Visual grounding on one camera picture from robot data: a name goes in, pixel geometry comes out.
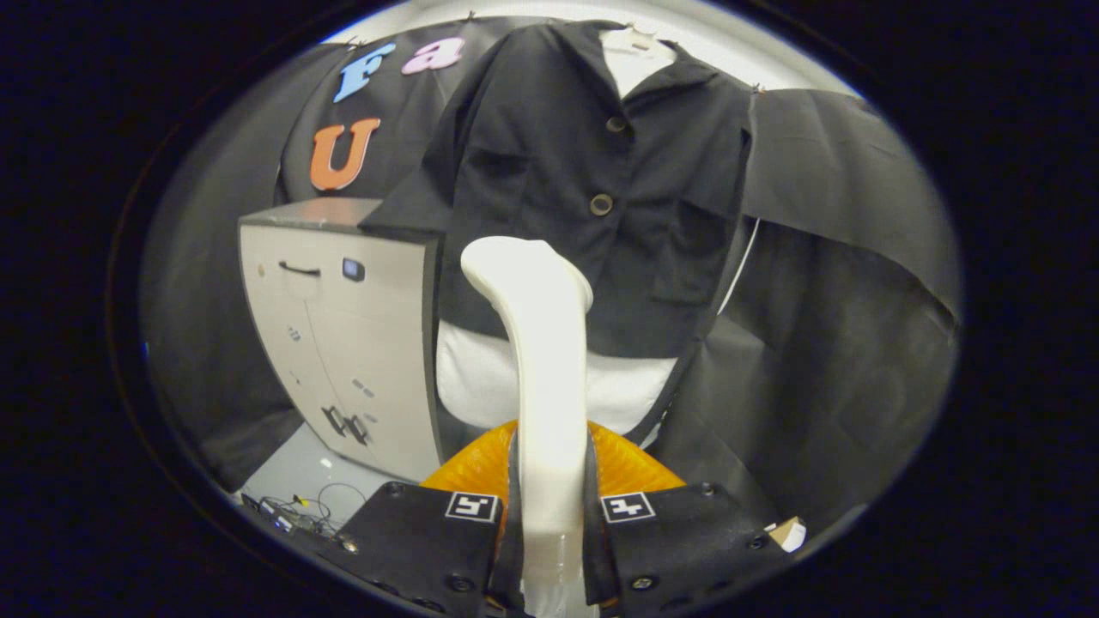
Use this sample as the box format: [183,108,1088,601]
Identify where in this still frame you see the black suit jacket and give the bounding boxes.
[359,19,756,360]

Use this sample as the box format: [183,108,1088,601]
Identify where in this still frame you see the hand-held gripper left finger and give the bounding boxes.
[339,421,526,618]

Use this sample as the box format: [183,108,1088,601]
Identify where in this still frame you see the white mannequin torso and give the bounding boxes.
[435,26,681,436]

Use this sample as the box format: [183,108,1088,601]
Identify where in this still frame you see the black backdrop cloth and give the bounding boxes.
[137,15,962,537]

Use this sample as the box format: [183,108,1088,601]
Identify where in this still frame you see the tangle of thin floor cables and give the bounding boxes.
[240,482,366,550]

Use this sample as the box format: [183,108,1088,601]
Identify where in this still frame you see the small white and tan object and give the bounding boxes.
[764,517,808,554]

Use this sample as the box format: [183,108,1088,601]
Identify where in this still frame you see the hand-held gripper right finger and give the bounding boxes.
[584,421,786,618]

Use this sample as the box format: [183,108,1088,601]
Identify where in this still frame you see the grey cabinet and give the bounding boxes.
[238,197,447,483]

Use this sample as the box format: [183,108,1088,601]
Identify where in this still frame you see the white garment steamer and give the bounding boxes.
[460,236,599,618]

